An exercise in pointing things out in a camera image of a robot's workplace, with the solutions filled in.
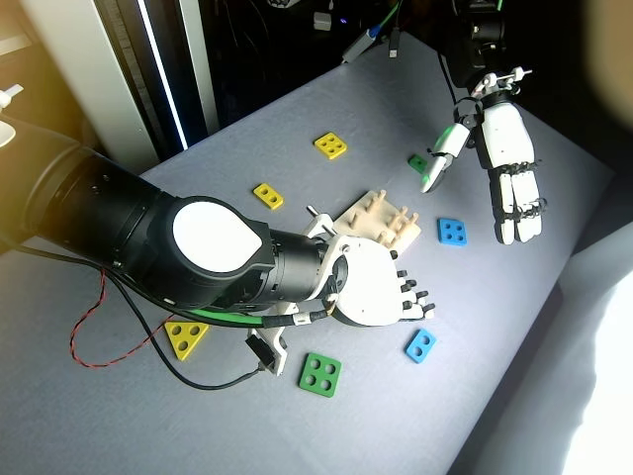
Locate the white panel with light strip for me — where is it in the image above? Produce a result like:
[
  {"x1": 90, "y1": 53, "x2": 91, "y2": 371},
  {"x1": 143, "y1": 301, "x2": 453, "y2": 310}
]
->
[{"x1": 19, "y1": 0, "x2": 219, "y2": 164}]

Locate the yellow two-hole rectangular block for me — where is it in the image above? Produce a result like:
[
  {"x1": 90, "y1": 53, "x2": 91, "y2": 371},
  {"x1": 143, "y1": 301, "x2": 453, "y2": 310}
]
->
[{"x1": 252, "y1": 182, "x2": 286, "y2": 212}]

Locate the red black twisted cable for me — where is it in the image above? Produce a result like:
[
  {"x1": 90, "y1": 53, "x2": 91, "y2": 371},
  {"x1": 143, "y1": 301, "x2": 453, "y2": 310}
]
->
[{"x1": 69, "y1": 266, "x2": 174, "y2": 368}]

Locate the green four-hole square block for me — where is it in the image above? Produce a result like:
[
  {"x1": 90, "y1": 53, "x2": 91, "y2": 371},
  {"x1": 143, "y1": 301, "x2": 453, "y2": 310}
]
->
[{"x1": 298, "y1": 351, "x2": 342, "y2": 399}]

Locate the grey USB adapter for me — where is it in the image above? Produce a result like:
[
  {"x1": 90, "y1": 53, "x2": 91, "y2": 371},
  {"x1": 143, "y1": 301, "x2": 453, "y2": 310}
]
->
[{"x1": 340, "y1": 28, "x2": 381, "y2": 64}]

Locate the yellow three-hole triangle block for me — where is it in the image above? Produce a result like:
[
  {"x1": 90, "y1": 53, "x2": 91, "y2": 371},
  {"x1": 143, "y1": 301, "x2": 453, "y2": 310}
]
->
[{"x1": 164, "y1": 320, "x2": 210, "y2": 361}]

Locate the grey table cloth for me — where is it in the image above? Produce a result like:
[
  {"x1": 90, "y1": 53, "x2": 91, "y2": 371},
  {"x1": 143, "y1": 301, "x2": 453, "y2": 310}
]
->
[{"x1": 0, "y1": 37, "x2": 617, "y2": 475}]

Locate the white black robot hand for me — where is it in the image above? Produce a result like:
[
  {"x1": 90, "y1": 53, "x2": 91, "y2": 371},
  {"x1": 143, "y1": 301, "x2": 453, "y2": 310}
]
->
[
  {"x1": 418, "y1": 100, "x2": 549, "y2": 246},
  {"x1": 320, "y1": 235, "x2": 437, "y2": 329}
]

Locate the blue two-hole block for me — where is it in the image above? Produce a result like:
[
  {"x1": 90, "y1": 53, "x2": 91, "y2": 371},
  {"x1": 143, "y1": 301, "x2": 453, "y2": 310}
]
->
[{"x1": 404, "y1": 328, "x2": 438, "y2": 364}]

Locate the beige wooden peg board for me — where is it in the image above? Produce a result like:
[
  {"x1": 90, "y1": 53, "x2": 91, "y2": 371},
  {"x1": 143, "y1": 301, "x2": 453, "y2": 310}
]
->
[{"x1": 331, "y1": 190, "x2": 422, "y2": 256}]

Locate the yellow four-hole square block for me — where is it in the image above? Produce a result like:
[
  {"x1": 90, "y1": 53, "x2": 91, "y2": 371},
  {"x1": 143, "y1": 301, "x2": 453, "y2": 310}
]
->
[{"x1": 313, "y1": 132, "x2": 347, "y2": 160}]

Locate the blue four-hole square block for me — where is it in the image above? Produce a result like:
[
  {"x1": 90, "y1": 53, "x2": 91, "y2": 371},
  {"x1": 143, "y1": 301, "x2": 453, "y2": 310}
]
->
[{"x1": 436, "y1": 217, "x2": 469, "y2": 246}]

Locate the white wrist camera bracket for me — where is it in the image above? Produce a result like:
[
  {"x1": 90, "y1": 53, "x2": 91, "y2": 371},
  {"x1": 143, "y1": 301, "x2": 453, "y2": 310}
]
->
[{"x1": 245, "y1": 324, "x2": 291, "y2": 378}]

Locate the green cable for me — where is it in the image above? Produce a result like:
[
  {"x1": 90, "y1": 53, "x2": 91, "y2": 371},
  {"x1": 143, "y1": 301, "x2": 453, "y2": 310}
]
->
[{"x1": 368, "y1": 0, "x2": 403, "y2": 39}]

